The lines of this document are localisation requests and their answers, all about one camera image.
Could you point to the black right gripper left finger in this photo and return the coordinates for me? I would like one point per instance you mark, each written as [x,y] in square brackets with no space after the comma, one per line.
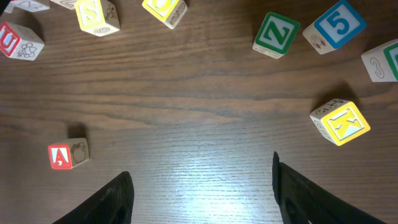
[112,204]

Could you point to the yellow S block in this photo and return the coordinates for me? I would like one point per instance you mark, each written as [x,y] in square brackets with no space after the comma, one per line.
[97,17]

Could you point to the yellow K block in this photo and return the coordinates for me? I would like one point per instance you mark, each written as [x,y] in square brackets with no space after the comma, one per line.
[339,121]

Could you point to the red A block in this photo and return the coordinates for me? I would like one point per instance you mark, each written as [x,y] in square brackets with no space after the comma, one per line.
[68,154]

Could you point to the green 7 block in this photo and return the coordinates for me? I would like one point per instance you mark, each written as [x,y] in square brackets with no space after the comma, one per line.
[381,62]

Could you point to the yellow O block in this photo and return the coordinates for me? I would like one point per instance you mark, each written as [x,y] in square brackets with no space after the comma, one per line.
[169,12]

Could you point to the blue 5 block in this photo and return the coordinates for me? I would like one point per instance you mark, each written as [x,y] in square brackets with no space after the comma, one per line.
[334,28]

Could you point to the red U block centre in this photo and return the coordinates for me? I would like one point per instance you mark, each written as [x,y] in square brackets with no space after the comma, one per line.
[20,42]

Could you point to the red i block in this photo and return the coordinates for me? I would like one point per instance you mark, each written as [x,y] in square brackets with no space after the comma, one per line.
[28,5]
[69,4]

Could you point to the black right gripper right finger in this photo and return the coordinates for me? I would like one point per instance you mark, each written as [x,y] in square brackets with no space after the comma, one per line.
[302,201]

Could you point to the green Z block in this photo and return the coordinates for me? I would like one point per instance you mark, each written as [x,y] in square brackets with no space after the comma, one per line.
[275,35]

